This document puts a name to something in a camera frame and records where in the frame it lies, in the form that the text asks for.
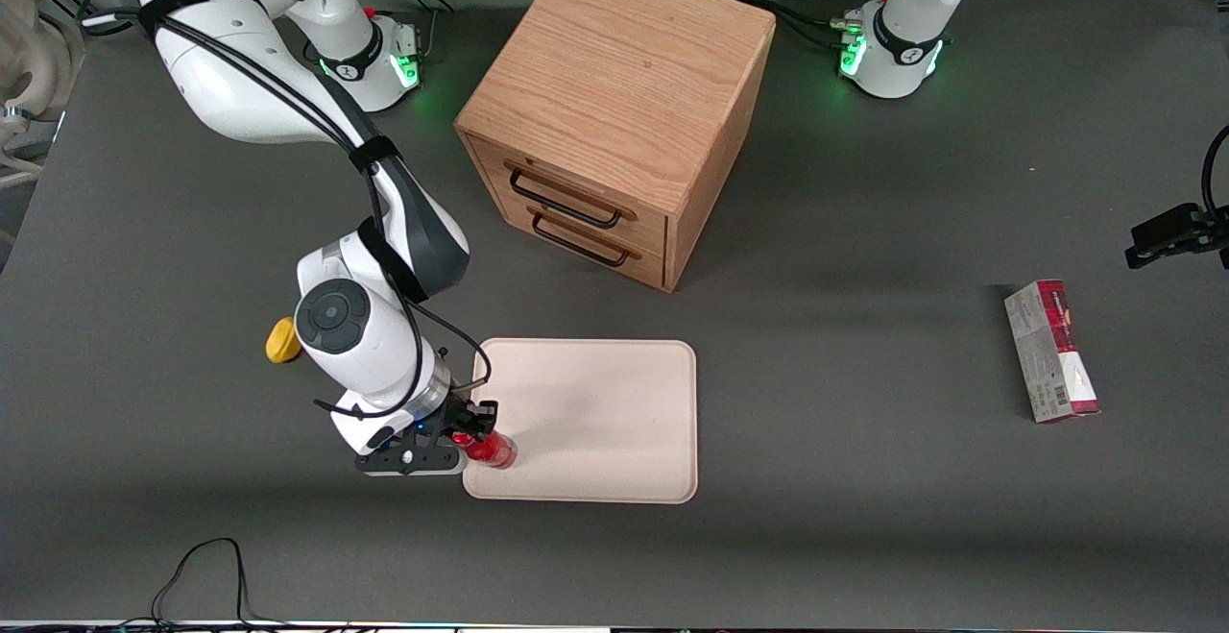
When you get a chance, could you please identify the black metal drawer handle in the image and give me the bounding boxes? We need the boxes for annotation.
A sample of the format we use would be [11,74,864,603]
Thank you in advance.
[505,162,638,230]
[528,207,641,268]

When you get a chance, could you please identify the black left arm base cables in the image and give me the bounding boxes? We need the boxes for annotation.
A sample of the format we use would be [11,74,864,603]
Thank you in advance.
[734,0,899,50]

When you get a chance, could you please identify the wooden drawer front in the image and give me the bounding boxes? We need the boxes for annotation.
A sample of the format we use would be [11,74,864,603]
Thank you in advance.
[499,203,667,290]
[468,134,670,252]

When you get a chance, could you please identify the beige rectangular plastic tray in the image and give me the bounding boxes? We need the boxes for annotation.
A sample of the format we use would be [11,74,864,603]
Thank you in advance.
[462,337,699,505]

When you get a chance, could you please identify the red coke bottle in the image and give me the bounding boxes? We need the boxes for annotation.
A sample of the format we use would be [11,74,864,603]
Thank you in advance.
[454,429,518,471]

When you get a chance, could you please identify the oak wooden drawer cabinet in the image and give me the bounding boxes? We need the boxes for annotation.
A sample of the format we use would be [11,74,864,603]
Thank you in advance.
[454,0,777,294]

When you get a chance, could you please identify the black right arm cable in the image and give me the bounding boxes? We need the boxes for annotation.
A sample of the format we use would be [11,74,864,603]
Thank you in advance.
[81,7,494,421]

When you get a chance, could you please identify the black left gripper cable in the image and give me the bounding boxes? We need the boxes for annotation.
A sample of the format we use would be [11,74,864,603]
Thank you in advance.
[1200,124,1229,223]

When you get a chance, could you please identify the black looped cable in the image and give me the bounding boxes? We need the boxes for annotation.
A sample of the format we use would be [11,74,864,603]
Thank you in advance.
[120,537,289,630]

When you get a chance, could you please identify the grey and red carton box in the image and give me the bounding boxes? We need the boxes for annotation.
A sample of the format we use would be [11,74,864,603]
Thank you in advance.
[1003,279,1102,425]

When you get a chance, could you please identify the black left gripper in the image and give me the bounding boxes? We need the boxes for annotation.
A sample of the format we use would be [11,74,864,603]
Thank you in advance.
[1124,202,1229,271]

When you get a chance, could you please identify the yellow toy lemon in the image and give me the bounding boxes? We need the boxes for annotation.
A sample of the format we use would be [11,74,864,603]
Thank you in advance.
[265,316,304,365]

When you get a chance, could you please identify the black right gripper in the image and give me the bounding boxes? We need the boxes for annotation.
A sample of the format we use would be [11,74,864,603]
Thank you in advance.
[329,400,500,457]

